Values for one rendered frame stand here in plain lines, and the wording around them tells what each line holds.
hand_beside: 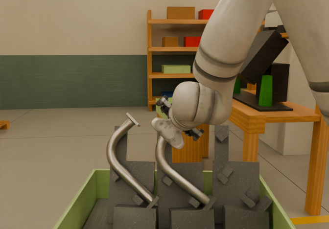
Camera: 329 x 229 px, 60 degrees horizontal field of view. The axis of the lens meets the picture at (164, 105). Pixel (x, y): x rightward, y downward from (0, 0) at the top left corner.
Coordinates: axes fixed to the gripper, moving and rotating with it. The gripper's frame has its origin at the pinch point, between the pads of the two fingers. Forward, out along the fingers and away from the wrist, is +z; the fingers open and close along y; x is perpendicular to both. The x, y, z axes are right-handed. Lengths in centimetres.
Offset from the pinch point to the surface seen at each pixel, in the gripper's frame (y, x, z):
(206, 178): -24.0, 3.4, 26.4
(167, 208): -17.6, 20.0, 13.8
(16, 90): 294, 102, 598
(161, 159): -5.3, 10.4, 9.0
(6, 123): 197, 133, 445
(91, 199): 1.7, 37.0, 28.2
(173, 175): -11.3, 11.5, 8.8
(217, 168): -20.9, -0.2, 13.2
